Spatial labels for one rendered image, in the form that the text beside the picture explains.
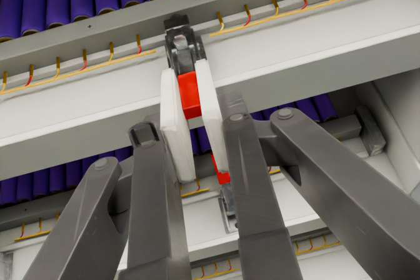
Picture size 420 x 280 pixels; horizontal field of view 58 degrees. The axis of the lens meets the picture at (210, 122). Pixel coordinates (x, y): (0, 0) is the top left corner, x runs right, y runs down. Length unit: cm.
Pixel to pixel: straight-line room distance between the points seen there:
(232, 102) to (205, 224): 26
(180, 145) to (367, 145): 32
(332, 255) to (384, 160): 21
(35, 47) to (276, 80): 17
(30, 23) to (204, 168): 22
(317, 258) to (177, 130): 47
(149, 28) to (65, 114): 9
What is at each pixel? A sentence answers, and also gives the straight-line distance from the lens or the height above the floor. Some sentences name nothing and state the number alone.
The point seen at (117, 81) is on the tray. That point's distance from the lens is 28.
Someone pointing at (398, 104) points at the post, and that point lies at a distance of 41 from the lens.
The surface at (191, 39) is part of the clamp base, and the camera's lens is 27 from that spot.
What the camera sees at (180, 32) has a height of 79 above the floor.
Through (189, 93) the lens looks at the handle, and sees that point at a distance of 21.
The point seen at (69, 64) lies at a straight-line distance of 30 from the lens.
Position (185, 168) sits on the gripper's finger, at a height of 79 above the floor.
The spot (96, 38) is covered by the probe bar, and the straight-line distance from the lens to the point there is 29.
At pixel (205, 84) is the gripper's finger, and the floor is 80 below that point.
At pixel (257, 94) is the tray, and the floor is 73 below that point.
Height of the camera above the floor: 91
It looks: 43 degrees down
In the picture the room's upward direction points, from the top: 17 degrees counter-clockwise
